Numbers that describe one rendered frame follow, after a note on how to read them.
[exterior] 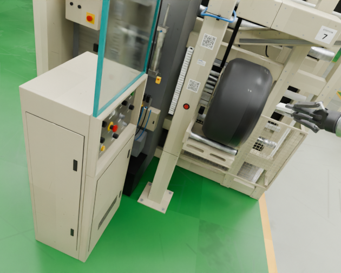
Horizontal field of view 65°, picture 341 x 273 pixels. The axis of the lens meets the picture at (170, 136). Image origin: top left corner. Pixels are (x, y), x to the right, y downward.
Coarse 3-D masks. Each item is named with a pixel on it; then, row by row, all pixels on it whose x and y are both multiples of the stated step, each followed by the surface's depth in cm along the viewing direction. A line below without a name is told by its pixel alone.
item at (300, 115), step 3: (291, 114) 102; (294, 114) 102; (297, 114) 101; (300, 114) 101; (303, 114) 100; (306, 114) 100; (297, 117) 101; (300, 117) 100; (303, 117) 99; (306, 117) 98; (309, 117) 98; (312, 117) 98; (309, 120) 97; (312, 120) 96; (315, 120) 96; (315, 123) 96; (318, 123) 95
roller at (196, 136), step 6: (192, 132) 183; (192, 138) 184; (198, 138) 182; (204, 138) 181; (210, 144) 181; (216, 144) 180; (222, 144) 181; (222, 150) 181; (228, 150) 179; (234, 150) 179
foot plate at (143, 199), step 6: (150, 186) 256; (144, 192) 248; (168, 192) 255; (144, 198) 243; (168, 198) 250; (144, 204) 238; (150, 204) 240; (156, 204) 241; (162, 204) 243; (162, 210) 238
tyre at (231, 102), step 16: (240, 64) 157; (256, 64) 162; (224, 80) 154; (240, 80) 151; (256, 80) 152; (272, 80) 160; (224, 96) 151; (240, 96) 150; (256, 96) 149; (208, 112) 160; (224, 112) 153; (240, 112) 151; (256, 112) 150; (208, 128) 164; (224, 128) 158; (240, 128) 155; (224, 144) 175; (240, 144) 168
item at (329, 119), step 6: (318, 114) 94; (324, 114) 92; (330, 114) 90; (336, 114) 89; (318, 120) 95; (324, 120) 93; (330, 120) 89; (336, 120) 88; (318, 126) 96; (324, 126) 91; (330, 126) 90
